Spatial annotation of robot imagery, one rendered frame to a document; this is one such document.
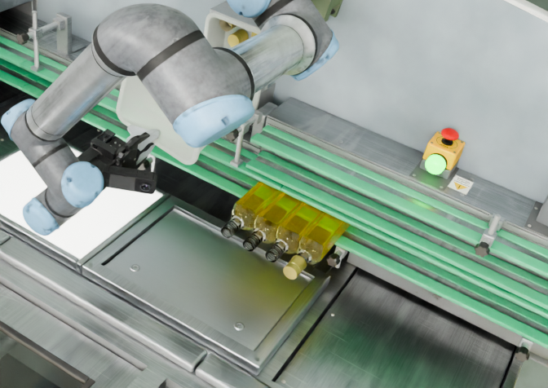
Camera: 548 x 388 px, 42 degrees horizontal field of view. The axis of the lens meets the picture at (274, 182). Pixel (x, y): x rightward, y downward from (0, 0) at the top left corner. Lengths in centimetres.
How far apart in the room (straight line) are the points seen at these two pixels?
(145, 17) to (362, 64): 76
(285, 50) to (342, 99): 50
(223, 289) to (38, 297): 40
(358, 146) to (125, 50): 76
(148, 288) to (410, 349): 60
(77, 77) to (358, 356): 86
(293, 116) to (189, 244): 40
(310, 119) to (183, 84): 75
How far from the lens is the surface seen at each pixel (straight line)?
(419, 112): 168
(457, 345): 173
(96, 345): 157
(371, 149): 167
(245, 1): 141
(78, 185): 132
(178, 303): 159
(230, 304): 160
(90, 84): 117
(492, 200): 164
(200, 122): 103
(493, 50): 158
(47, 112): 127
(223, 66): 106
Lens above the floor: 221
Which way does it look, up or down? 48 degrees down
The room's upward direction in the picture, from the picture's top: 133 degrees counter-clockwise
